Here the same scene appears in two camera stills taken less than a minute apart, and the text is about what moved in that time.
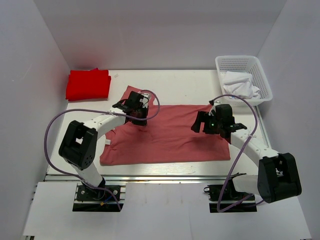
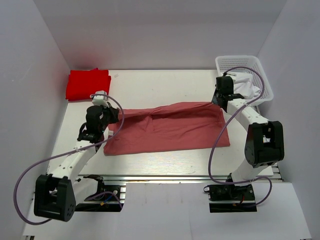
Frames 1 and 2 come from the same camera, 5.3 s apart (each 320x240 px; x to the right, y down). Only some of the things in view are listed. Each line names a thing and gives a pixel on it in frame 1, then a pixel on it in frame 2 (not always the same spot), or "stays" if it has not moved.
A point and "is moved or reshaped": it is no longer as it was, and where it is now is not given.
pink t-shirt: x=166 y=138 is moved or reshaped
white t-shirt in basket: x=240 y=84 stays
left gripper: x=142 y=122 → x=113 y=112
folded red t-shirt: x=87 y=85 stays
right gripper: x=204 y=116 → x=215 y=100
